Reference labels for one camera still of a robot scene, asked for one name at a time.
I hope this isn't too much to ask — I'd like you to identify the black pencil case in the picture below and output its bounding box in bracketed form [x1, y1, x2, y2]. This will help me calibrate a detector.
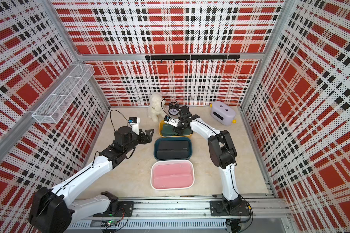
[155, 150, 192, 160]
[158, 140, 189, 150]

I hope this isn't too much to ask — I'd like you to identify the pink pencil case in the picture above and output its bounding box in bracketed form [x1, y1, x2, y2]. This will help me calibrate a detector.
[153, 162, 193, 180]
[152, 174, 193, 189]

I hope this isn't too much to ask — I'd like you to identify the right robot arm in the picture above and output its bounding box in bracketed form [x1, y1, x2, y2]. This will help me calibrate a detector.
[168, 105, 242, 213]

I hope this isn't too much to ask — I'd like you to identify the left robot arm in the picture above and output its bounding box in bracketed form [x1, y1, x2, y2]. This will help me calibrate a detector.
[29, 126, 154, 233]

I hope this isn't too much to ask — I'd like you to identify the yellow storage tray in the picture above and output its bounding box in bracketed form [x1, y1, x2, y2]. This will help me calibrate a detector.
[158, 119, 193, 138]

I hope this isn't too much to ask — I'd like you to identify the teal storage tray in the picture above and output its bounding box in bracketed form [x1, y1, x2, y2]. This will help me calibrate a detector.
[154, 137, 193, 161]

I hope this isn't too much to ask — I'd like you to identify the white storage tray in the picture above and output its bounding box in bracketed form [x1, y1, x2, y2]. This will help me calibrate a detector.
[150, 160, 195, 190]

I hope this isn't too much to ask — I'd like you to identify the black alarm clock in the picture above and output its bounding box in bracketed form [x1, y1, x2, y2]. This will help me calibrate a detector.
[168, 102, 180, 116]

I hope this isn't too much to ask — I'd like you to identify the white plush dog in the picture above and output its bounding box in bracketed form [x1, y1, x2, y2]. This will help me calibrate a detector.
[147, 92, 166, 123]

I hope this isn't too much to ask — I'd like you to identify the lavender toaster toy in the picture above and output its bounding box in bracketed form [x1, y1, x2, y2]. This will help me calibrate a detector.
[210, 101, 236, 126]

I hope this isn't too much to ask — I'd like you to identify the green circuit board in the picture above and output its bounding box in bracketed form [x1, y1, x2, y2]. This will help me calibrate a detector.
[101, 219, 119, 228]

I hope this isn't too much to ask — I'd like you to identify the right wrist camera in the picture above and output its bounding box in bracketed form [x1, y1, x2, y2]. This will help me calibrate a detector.
[164, 116, 179, 127]

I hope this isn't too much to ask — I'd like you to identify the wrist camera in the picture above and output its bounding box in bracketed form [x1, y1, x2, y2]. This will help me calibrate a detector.
[164, 116, 179, 127]
[128, 116, 140, 135]

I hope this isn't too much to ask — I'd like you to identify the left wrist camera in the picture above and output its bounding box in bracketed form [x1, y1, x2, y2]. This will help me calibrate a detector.
[128, 116, 140, 135]

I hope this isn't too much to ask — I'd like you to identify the black hook rail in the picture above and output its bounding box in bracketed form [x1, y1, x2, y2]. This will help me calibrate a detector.
[145, 54, 241, 61]

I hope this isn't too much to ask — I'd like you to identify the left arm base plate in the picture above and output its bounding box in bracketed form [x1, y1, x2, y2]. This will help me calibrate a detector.
[93, 201, 134, 217]

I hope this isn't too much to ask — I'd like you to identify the white wire mesh shelf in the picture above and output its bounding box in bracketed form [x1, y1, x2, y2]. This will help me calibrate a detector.
[32, 63, 94, 124]

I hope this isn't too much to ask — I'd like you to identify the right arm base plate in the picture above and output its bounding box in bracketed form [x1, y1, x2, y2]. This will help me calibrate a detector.
[209, 201, 250, 217]

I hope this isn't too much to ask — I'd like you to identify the aluminium rail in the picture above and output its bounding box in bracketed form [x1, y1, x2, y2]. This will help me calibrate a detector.
[52, 196, 289, 220]

